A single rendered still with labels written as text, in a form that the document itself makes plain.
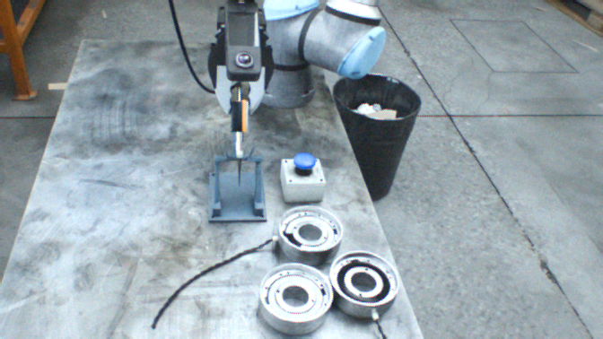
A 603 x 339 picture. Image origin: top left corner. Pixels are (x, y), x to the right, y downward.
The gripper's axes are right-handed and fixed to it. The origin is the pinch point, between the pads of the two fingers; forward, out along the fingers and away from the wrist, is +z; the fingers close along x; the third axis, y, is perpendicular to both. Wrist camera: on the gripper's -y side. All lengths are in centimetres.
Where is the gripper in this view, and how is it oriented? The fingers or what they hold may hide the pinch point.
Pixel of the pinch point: (240, 109)
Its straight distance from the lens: 87.1
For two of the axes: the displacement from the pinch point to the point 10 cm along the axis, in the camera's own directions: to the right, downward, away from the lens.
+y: -1.1, -6.3, 7.7
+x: -9.9, 0.0, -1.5
